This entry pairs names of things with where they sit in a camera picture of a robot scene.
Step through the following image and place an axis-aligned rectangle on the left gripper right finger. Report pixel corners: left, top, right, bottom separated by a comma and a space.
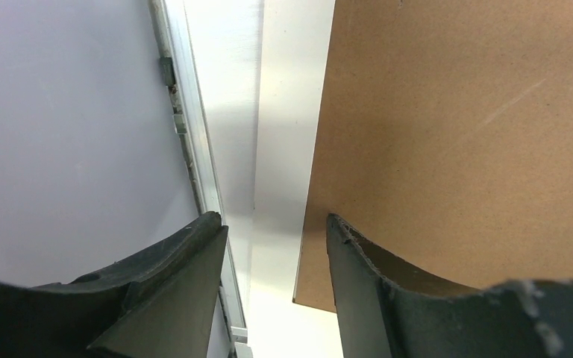
326, 214, 573, 357

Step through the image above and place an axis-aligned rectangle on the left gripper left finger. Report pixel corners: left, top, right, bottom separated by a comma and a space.
0, 212, 228, 357

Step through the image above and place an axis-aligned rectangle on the white brown backing board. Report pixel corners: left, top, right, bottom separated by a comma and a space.
294, 1, 573, 311

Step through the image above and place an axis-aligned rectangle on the white paper mat border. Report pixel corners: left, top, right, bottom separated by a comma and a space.
248, 1, 342, 357

